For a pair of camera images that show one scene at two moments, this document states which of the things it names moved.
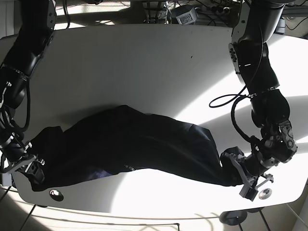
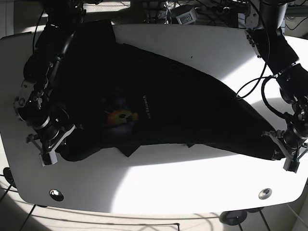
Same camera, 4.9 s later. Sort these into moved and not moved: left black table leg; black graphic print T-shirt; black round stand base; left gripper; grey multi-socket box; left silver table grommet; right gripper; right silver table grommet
Moved: right gripper; black graphic print T-shirt; left gripper
Not moved: left black table leg; left silver table grommet; grey multi-socket box; black round stand base; right silver table grommet
